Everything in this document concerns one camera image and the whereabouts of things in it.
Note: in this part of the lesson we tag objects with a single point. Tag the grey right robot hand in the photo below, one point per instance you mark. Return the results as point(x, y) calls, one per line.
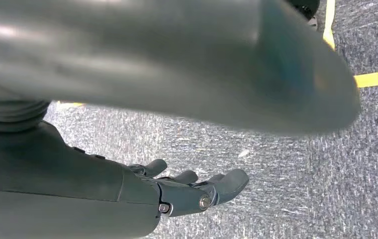
point(143, 49)

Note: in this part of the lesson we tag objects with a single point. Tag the yellow floor tape marking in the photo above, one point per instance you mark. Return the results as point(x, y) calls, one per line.
point(377, 78)

